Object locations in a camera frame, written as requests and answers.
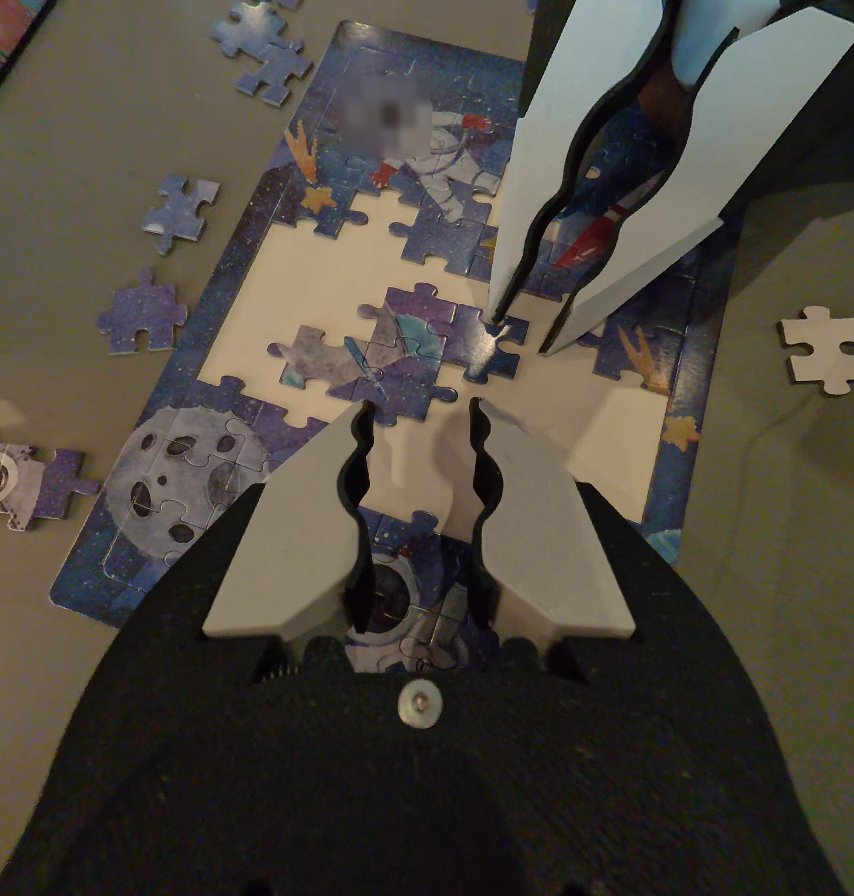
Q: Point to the blue and white puzzle piece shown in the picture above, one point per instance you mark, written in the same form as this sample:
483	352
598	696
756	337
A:
182	213

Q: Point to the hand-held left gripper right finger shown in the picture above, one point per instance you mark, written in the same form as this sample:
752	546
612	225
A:
546	546

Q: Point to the joined satellite puzzle piece cluster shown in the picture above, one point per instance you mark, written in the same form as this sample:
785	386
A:
413	343

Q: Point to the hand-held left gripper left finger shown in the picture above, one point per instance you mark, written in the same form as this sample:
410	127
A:
287	553

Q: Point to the illustrated puzzle box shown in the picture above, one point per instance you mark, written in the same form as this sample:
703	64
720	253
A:
0	42

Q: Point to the joined blue puzzle pieces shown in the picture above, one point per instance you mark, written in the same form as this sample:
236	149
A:
266	56

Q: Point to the pale porthole joined puzzle pieces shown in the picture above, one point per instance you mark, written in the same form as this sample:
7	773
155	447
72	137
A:
56	483

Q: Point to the space jigsaw puzzle tray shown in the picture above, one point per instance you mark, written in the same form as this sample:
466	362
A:
315	280

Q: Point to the purple starry puzzle piece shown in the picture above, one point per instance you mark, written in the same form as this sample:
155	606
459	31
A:
143	315

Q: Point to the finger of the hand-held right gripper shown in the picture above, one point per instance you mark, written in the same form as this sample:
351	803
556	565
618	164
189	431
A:
749	140
546	140

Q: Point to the white-backed puzzle piece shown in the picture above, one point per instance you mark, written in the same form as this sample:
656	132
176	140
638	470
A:
822	346

